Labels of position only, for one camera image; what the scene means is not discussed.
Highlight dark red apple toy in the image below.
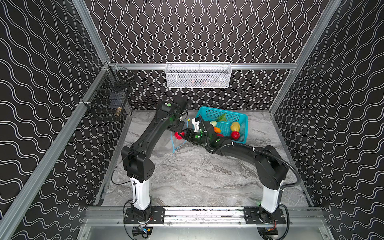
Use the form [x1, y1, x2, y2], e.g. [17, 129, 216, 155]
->
[174, 132, 185, 140]

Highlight clear zip top bag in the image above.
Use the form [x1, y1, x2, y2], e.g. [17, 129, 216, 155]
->
[170, 132, 187, 154]

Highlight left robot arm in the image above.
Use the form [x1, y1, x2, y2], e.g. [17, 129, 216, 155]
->
[121, 96, 188, 223]

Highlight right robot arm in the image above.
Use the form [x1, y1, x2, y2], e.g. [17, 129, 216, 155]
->
[180, 129, 301, 224]

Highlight green leafy vegetable toy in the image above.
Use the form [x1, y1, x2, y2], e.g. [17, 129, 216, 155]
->
[216, 113, 227, 122]

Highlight teal plastic basket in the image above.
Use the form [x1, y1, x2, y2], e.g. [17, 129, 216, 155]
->
[196, 107, 249, 144]

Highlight yellow potato toy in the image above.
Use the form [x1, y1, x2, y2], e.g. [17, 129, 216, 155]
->
[231, 122, 241, 132]

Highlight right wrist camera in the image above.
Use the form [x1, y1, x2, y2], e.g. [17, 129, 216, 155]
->
[191, 117, 200, 133]

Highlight clear wall basket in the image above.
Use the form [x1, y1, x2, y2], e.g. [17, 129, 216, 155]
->
[165, 62, 232, 89]

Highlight black wire wall basket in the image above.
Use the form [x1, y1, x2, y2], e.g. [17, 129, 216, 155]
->
[82, 62, 137, 122]

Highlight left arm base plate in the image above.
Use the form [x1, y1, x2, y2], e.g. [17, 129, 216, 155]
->
[123, 206, 166, 225]

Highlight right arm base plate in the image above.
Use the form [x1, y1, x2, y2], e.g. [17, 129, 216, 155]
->
[244, 207, 287, 225]

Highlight aluminium front rail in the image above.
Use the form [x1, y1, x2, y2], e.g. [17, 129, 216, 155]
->
[77, 207, 333, 240]

